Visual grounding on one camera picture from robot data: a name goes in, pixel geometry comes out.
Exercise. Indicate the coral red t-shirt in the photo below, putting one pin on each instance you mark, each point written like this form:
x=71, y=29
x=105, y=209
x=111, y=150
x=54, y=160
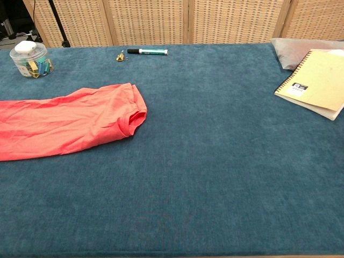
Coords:
x=67, y=121

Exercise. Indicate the blue table cloth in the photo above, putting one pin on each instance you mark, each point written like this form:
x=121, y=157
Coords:
x=188, y=188

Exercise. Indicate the green white marker pen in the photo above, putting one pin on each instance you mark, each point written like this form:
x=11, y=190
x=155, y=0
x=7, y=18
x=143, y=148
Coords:
x=153, y=51

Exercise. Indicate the gold binder clip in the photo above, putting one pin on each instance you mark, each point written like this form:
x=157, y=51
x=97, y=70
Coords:
x=120, y=57

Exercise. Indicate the wicker folding screen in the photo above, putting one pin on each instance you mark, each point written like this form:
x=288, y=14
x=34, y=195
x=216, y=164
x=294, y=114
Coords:
x=150, y=21

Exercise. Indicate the frosted pouch with red garment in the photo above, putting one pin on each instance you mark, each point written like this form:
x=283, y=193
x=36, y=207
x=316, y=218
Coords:
x=290, y=53

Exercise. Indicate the black tripod stand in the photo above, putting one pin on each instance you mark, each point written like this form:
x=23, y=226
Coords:
x=57, y=24

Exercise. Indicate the clear jar of binder clips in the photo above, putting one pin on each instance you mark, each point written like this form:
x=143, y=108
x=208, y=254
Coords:
x=29, y=67

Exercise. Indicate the kraft spiral notebook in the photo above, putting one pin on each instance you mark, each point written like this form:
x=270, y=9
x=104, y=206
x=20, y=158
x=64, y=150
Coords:
x=319, y=80

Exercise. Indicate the frosted pouch with white garment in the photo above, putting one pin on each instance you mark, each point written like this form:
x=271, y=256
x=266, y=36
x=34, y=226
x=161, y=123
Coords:
x=330, y=114

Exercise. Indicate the white earbud case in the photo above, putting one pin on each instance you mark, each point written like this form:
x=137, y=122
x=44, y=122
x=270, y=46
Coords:
x=24, y=47

